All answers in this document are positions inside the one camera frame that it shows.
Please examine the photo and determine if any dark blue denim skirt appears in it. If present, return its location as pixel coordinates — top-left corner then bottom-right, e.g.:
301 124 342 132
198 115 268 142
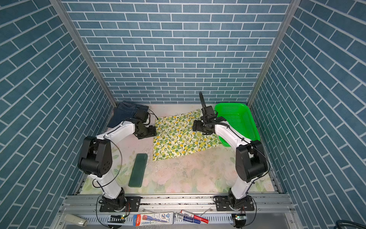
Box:
107 101 149 128

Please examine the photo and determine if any yellow floral skirt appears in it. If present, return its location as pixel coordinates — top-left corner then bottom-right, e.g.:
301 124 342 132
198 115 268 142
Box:
152 109 221 161

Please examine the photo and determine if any green plastic basket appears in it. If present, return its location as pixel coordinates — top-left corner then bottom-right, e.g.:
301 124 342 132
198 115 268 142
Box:
214 103 260 147

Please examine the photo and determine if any dark green rectangular board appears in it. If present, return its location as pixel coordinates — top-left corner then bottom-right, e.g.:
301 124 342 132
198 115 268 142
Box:
128 154 148 188

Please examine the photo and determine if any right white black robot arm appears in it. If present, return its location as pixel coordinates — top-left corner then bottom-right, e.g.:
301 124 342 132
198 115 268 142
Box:
192 118 270 210

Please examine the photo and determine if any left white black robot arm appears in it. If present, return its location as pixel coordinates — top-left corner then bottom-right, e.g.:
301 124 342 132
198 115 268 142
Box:
78 118 157 212

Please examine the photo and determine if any marker package box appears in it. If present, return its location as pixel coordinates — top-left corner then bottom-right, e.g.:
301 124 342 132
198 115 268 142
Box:
132 212 174 227

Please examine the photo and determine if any blue marker pen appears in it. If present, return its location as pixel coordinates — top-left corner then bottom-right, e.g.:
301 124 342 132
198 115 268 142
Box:
176 214 201 224

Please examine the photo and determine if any grey white small device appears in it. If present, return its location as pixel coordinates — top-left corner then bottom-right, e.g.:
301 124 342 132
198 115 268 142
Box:
63 214 88 227

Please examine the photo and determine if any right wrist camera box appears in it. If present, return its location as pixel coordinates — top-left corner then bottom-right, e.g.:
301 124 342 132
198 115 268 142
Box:
203 106 217 119

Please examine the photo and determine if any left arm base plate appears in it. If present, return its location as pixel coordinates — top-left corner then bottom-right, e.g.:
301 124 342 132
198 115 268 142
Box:
98 196 142 213

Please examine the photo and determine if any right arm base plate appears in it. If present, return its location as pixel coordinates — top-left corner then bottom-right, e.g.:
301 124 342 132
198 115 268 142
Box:
213 195 255 211

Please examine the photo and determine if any aluminium front rail frame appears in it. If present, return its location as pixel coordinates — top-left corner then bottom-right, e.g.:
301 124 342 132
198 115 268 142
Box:
51 192 302 229

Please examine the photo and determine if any black cable bottom right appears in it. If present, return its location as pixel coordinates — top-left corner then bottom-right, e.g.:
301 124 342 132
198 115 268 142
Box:
335 219 366 229

